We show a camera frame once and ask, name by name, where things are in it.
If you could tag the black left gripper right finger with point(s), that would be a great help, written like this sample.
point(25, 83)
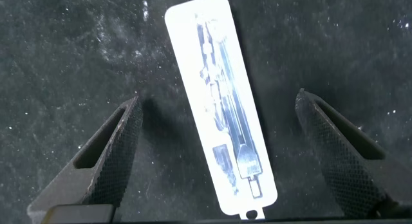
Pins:
point(341, 156)

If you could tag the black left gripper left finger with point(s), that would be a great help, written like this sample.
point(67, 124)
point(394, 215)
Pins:
point(106, 163)

